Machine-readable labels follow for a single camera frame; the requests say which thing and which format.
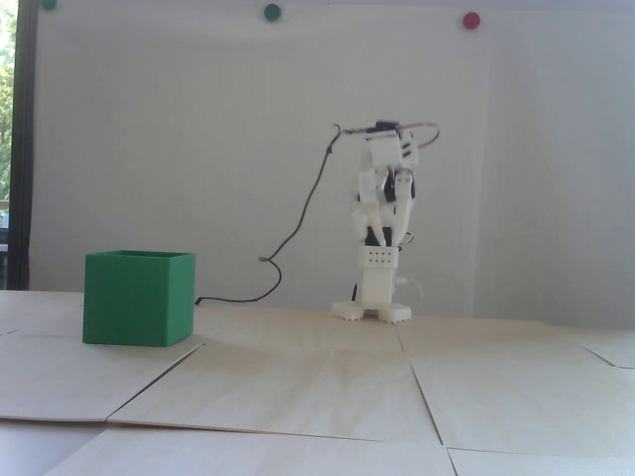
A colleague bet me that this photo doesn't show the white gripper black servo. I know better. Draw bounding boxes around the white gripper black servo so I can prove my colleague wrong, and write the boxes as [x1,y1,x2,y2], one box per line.
[357,132,418,247]

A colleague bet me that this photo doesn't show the green box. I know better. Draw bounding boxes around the green box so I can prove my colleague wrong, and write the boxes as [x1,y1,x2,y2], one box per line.
[82,250,196,348]

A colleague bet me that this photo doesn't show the red white servo wire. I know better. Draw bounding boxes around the red white servo wire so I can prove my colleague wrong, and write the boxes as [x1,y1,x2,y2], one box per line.
[392,122,441,150]

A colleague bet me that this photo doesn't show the white power cable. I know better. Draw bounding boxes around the white power cable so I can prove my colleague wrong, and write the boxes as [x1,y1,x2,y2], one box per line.
[397,278,424,316]

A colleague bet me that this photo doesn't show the black camera cable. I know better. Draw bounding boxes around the black camera cable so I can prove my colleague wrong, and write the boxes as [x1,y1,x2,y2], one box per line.
[195,123,379,304]

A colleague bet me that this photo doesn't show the dark window frame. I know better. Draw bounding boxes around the dark window frame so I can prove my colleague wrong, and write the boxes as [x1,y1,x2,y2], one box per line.
[11,0,39,291]

